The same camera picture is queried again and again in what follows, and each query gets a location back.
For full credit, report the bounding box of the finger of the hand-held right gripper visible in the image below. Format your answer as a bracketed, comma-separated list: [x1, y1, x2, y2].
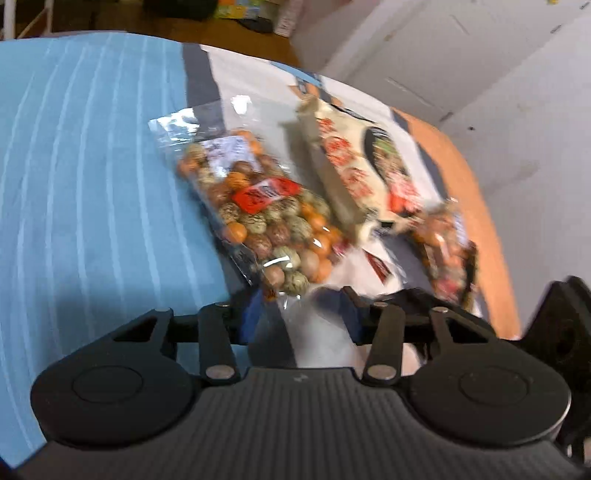
[519, 276, 591, 370]

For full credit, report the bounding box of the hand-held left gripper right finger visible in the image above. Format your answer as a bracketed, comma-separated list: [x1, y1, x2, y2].
[341, 286, 498, 387]

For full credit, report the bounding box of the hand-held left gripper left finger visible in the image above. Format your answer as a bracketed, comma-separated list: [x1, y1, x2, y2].
[111, 295, 262, 385]

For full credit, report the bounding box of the clear bag of coated nuts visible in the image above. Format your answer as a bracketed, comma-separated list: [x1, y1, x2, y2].
[411, 198, 476, 306]
[148, 106, 354, 303]

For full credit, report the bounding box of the beige noodle bag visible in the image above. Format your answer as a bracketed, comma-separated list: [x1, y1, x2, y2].
[281, 95, 430, 245]

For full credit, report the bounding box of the white door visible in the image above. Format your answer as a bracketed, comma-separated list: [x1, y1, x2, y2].
[295, 0, 591, 125]

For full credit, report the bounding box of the white and pink bag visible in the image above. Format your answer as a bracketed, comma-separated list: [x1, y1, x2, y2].
[274, 0, 302, 38]

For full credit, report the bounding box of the colourful gift bag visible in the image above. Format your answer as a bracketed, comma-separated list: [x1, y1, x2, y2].
[216, 0, 283, 21]

